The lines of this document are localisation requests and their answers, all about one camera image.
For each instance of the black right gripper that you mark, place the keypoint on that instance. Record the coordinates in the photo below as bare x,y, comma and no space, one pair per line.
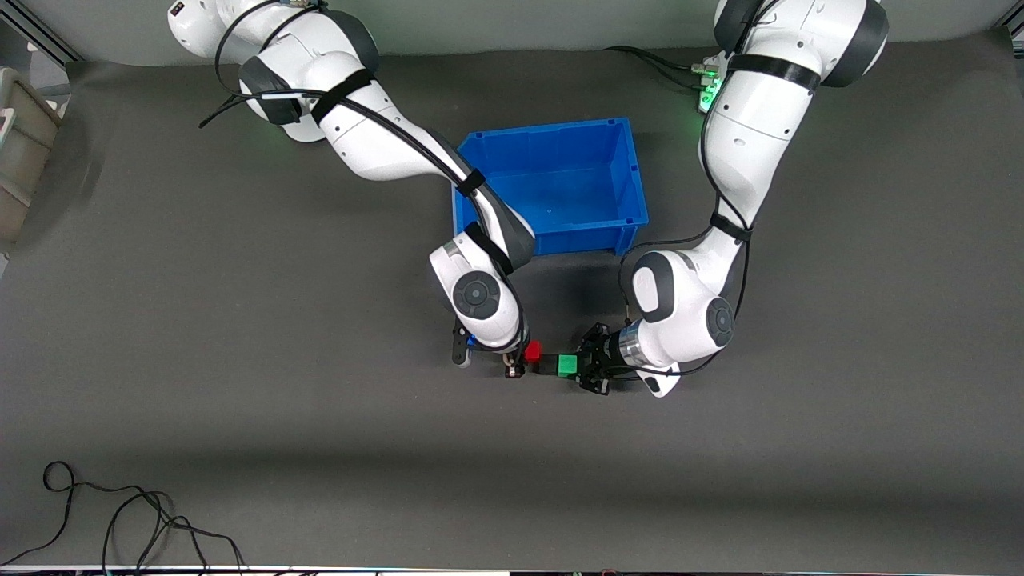
512,364

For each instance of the red cube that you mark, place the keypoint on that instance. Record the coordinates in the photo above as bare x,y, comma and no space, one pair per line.
533,350

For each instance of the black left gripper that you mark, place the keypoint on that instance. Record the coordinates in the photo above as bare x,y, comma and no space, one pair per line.
602,352

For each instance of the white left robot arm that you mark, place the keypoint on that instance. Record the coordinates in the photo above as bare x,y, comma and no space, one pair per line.
744,144

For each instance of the green cube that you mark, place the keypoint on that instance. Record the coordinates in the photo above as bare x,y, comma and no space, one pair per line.
567,366

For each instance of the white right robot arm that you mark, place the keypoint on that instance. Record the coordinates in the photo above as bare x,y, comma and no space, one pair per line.
376,144

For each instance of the beige plastic crate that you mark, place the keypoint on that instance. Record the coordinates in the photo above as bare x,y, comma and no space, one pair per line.
24,152

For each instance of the black cube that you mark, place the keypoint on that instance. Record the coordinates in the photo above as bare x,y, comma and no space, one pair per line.
548,366

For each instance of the black aluminium frame rail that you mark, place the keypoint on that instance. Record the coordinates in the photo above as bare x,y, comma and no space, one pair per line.
1014,30
44,40

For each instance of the blue plastic storage bin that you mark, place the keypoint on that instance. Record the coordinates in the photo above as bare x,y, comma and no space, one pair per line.
576,184

